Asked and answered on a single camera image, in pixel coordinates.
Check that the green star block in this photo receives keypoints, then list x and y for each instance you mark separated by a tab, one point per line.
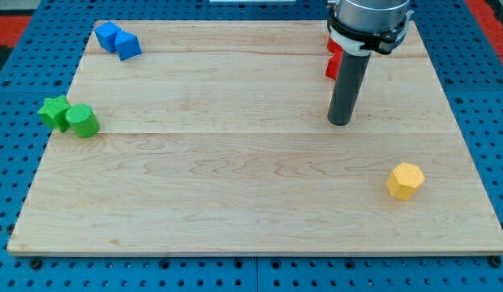
53	113

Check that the blue cube block right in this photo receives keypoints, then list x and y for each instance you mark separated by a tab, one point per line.
126	45

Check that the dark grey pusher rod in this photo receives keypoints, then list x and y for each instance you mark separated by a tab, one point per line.
349	80

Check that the blue cube block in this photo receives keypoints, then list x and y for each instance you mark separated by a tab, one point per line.
106	35
126	45

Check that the yellow hexagon block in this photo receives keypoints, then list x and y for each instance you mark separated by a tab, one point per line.
404	181

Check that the wooden board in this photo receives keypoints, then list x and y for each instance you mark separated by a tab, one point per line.
215	142

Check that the red block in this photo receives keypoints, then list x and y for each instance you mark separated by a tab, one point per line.
335	60

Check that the green cylinder block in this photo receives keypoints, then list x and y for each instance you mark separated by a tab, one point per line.
82	120

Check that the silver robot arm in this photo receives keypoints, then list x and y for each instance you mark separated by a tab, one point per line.
371	15

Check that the blue cube block left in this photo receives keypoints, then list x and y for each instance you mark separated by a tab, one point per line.
106	35

